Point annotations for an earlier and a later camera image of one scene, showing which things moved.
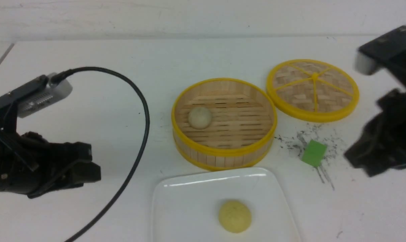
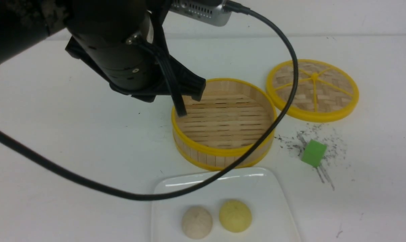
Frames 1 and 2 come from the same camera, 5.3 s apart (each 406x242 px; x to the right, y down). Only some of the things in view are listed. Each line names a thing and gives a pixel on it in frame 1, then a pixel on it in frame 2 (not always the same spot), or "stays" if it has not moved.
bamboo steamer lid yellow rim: [312, 90] stays
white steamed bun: [200, 118] to [197, 222]
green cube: [313, 153] stays
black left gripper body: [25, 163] to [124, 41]
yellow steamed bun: [235, 216] stays
